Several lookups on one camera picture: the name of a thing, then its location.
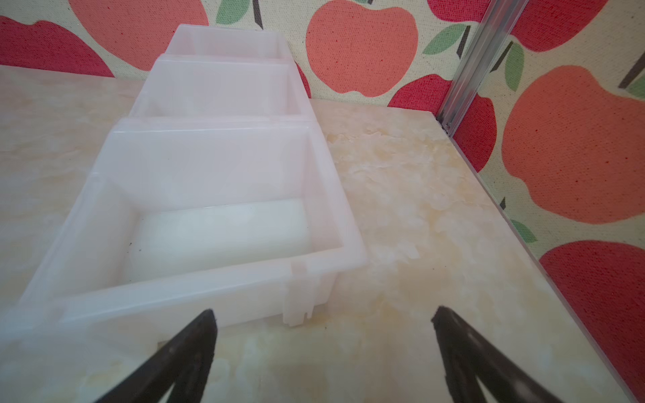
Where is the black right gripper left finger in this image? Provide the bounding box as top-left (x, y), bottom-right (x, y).
top-left (98, 309), bottom-right (218, 402)

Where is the right aluminium corner post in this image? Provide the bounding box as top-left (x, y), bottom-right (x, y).
top-left (437, 0), bottom-right (528, 138)

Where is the white plastic bin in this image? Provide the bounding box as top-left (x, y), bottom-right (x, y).
top-left (1, 119), bottom-right (367, 349)
top-left (129, 54), bottom-right (313, 121)
top-left (166, 25), bottom-right (292, 60)

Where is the right white plastic bin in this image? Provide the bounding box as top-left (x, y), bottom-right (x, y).
top-left (1, 119), bottom-right (367, 349)

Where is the middle white plastic bin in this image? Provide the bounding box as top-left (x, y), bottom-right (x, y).
top-left (129, 54), bottom-right (313, 121)

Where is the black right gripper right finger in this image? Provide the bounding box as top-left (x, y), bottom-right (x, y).
top-left (432, 306), bottom-right (560, 402)

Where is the left white plastic bin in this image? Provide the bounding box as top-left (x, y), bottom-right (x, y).
top-left (166, 25), bottom-right (292, 60)

